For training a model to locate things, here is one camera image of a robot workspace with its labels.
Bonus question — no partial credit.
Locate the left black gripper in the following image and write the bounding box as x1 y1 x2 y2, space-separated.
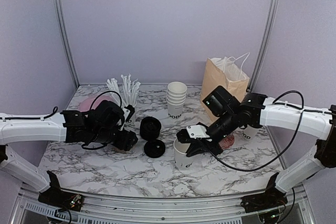
91 127 139 151

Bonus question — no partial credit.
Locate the black cup lid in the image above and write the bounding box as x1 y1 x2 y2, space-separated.
144 140 165 158

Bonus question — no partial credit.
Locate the white paper coffee cup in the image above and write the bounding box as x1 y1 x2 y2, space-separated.
242 125 259 140

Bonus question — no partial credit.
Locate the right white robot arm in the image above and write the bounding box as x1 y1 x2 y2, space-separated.
176 86 335 207

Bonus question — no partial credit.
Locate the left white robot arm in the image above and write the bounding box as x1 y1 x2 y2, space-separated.
1 100 138 206

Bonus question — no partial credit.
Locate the pink plate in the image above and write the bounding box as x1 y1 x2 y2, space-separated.
78 96 105 112

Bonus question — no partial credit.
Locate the brown cardboard cup carrier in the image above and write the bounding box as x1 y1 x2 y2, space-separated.
113 143 135 153

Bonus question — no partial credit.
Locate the red patterned bowl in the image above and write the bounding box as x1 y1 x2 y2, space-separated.
219 133 235 150

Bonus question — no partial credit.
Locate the stack of black lids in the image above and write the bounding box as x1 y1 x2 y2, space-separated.
140 116 162 141

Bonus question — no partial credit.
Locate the stack of white cups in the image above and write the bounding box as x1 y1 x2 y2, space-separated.
166 81 187 120

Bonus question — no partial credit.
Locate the brown paper bag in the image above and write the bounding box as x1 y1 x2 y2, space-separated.
199 52 250 122

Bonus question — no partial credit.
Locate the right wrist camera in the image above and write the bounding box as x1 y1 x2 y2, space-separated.
181 124 212 143

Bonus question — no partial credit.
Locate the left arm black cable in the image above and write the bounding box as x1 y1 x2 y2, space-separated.
2 90 124 150

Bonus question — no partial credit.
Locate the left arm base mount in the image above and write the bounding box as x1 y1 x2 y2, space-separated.
38 171 84 212

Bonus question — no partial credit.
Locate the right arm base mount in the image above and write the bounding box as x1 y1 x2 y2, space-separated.
240 172 288 213

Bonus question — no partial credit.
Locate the aluminium front rail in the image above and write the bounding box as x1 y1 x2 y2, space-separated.
9 184 315 223

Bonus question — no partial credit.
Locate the left aluminium frame post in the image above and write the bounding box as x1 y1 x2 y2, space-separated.
54 0 80 89

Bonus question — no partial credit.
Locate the aluminium frame post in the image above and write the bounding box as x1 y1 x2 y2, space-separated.
248 0 279 91
54 0 80 89

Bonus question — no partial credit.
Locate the right aluminium frame post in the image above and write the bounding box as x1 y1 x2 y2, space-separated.
248 0 279 91

